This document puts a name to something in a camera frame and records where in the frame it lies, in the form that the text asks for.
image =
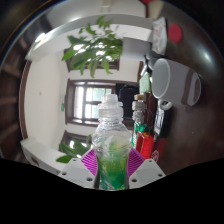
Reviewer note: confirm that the flat round red coaster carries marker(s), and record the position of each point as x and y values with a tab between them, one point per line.
175	33

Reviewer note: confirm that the green cloth pad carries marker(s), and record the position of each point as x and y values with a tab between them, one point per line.
145	83

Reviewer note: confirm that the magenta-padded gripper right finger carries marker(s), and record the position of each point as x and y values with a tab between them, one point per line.
150	170

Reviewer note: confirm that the green exit sign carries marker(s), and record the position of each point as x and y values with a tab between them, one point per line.
62	107

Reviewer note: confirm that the white mug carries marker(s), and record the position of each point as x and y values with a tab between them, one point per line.
180	83

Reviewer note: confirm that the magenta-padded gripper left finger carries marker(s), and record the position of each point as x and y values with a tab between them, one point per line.
75	170

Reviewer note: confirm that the leafy plant in white pot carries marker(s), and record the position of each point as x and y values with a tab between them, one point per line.
70	151
96	50

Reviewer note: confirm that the green package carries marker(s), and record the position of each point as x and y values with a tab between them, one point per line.
137	131

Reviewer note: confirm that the dark brown box with packets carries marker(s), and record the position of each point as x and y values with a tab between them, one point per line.
150	113

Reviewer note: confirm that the dark wooden double door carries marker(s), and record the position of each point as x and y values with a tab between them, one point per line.
83	103

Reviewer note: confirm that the red plastic box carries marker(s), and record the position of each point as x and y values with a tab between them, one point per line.
146	145

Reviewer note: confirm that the clear bottle with green label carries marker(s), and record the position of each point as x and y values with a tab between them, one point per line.
111	140

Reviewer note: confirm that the dark framed window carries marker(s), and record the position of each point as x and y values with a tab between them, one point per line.
71	140
70	65

